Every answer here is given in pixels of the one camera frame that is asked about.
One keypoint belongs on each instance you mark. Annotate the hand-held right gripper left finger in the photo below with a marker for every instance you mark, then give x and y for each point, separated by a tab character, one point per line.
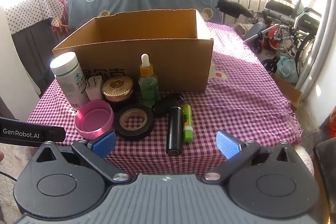
105	144

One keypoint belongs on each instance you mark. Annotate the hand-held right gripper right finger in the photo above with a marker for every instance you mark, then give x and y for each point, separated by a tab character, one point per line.
228	144

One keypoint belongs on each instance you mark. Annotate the pink plastic lid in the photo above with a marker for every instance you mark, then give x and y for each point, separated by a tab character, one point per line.
89	113

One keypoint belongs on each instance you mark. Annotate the green battery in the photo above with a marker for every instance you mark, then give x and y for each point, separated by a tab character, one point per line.
187	132

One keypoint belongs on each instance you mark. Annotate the black cylindrical flashlight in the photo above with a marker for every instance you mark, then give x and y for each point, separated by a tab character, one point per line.
174	129

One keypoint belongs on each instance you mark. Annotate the gold round tin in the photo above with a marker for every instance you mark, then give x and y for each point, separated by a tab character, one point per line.
118	87

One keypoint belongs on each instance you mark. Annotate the green glass dropper bottle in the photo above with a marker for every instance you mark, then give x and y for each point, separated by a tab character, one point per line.
148	85

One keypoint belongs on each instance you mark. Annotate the brown cardboard box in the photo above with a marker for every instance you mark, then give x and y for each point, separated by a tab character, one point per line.
170	66

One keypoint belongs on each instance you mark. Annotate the black tape roll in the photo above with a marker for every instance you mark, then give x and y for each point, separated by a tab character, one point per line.
120	130

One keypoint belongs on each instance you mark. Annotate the pink checked tablecloth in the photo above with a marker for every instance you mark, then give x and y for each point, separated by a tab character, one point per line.
236	108

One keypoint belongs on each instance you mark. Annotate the white charger plug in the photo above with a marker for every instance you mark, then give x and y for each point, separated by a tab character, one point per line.
94	90

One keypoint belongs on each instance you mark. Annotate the white cabinet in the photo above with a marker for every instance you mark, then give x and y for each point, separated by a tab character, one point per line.
13	69

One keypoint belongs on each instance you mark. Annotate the black key fob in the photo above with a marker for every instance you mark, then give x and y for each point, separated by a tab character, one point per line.
161	107

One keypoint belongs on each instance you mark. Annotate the white pill bottle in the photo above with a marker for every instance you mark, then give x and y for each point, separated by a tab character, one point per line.
68	77

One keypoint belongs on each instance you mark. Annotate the flat cardboard piece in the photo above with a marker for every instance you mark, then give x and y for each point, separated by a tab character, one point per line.
288	90

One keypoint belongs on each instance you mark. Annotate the dark grey cabinet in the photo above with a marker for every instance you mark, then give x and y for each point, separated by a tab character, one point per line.
34	50

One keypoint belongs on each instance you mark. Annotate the light blue plastic bag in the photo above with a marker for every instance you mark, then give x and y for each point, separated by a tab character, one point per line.
287	69

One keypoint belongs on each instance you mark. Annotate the dark seat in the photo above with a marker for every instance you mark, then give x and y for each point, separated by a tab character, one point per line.
326	174

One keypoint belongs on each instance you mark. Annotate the red plastic toy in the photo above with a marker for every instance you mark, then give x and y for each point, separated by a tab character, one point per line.
273	37

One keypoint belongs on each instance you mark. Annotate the grey cushioned pad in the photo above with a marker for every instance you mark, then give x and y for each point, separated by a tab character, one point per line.
254	31

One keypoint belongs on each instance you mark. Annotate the white polka dot cloth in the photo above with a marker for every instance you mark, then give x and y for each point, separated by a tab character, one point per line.
29	11

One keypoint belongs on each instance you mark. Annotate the black draped cloth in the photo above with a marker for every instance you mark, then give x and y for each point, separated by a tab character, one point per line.
232	7

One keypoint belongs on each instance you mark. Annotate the black wheelchair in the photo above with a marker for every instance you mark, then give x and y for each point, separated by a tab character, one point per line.
305	29
281	7

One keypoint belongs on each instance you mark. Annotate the white door frame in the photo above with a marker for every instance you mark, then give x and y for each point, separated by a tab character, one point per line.
320	43

